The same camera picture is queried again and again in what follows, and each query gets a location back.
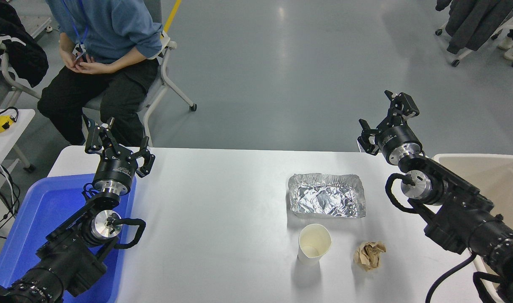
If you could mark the white side table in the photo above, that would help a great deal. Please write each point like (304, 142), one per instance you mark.
(8, 143)

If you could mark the dark grey coat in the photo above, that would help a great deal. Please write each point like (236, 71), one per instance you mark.
(471, 21)

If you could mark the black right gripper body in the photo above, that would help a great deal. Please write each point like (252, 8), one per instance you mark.
(399, 136)

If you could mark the white frame chair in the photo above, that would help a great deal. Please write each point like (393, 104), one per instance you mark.
(4, 67)

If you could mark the blue plastic tray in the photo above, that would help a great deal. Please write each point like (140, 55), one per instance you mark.
(41, 210)

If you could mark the grey white rolling chair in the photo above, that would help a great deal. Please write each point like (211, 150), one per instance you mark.
(168, 80)

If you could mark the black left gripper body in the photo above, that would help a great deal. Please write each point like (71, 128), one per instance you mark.
(115, 170)

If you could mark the crinkled foil tray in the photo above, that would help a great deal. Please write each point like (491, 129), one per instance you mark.
(325, 198)

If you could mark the person's right hand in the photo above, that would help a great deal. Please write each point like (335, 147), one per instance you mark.
(73, 59)

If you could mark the large pale bin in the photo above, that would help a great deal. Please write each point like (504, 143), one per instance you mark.
(492, 172)

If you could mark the crumpled tan paper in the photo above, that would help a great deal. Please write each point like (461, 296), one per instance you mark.
(369, 256)

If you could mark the black jacket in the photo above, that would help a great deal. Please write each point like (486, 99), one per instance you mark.
(20, 54)

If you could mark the person's left hand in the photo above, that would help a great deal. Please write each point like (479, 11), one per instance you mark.
(92, 67)

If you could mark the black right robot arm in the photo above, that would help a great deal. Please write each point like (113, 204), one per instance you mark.
(458, 206)

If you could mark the white paper cup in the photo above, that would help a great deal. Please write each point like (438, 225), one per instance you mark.
(314, 242)

